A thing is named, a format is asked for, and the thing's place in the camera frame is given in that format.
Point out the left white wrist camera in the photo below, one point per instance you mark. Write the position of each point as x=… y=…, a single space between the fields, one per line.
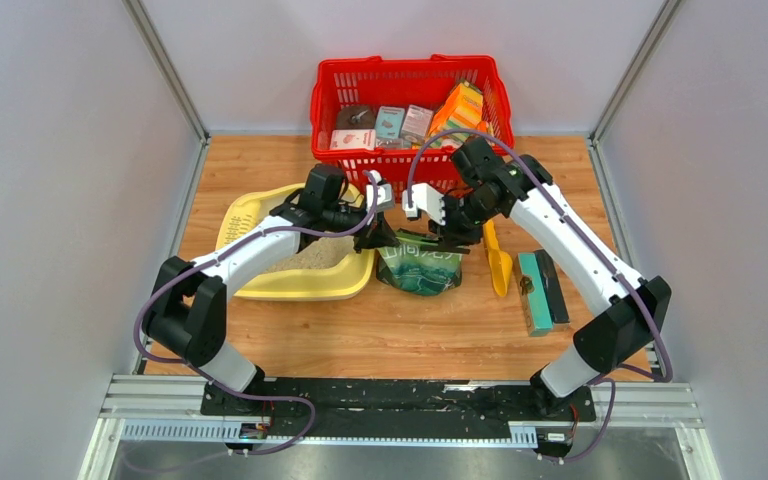
x=379 y=194

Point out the yellow litter box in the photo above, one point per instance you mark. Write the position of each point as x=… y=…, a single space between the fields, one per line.
x=329 y=269

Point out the dark brown box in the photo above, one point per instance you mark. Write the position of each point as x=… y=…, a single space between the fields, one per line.
x=356 y=117

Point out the green litter bag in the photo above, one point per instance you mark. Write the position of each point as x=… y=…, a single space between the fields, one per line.
x=424 y=275

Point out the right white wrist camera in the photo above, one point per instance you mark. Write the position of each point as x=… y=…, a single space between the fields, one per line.
x=424 y=198

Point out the red plastic shopping basket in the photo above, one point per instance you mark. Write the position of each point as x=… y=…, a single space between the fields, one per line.
x=427 y=83

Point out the orange green striped sponge pack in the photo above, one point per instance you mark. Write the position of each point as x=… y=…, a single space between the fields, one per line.
x=463 y=109

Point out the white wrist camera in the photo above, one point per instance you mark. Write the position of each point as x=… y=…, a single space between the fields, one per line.
x=379 y=194
x=424 y=198

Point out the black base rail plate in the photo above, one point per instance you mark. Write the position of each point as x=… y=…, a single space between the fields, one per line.
x=400 y=410

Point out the pink grey small box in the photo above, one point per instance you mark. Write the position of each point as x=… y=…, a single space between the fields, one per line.
x=416 y=124

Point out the white red small box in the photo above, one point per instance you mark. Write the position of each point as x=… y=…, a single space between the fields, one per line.
x=352 y=139

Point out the teal rectangular box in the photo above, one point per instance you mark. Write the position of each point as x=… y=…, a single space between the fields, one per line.
x=532 y=292

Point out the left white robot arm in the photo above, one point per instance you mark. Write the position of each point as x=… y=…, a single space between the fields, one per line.
x=187 y=310

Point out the teal small box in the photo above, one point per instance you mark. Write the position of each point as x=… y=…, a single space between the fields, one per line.
x=388 y=122

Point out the black bag clip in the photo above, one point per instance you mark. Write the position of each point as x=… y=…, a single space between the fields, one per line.
x=414 y=244

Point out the yellow plastic scoop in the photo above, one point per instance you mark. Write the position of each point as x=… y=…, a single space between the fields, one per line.
x=500 y=263

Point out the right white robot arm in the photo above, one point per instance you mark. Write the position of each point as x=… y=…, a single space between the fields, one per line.
x=629 y=309

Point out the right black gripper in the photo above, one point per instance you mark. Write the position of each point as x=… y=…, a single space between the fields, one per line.
x=451 y=236

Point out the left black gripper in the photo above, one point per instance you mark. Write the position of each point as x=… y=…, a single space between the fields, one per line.
x=376 y=235

